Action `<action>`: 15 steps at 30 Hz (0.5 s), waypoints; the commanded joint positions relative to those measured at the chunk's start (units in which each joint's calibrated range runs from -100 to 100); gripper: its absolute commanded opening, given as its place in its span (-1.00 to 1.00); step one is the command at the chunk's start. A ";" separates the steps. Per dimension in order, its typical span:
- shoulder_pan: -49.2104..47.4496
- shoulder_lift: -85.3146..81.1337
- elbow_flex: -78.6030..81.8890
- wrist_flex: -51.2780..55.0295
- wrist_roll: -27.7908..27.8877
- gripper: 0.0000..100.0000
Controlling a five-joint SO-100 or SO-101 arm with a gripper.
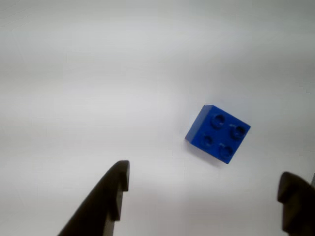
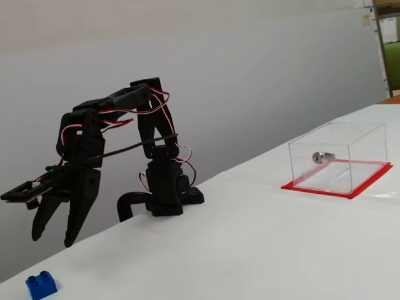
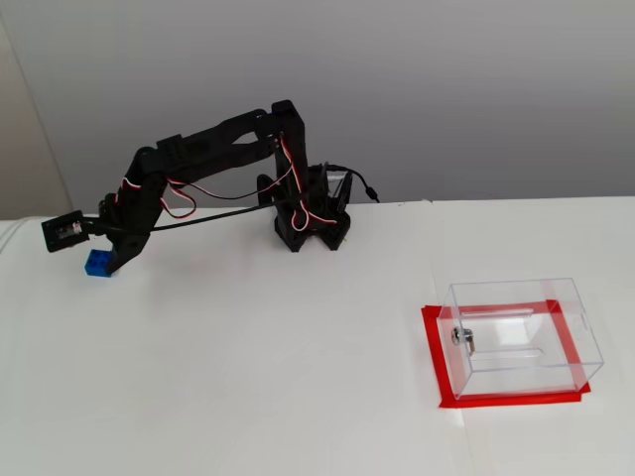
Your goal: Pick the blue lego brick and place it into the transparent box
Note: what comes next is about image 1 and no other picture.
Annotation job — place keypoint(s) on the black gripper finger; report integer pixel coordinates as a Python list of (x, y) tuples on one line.
[(299, 204), (103, 196)]

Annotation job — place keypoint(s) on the blue lego brick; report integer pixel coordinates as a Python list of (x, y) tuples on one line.
[(219, 135)]

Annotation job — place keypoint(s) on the white table cover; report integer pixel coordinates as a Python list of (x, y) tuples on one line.
[(98, 73)]

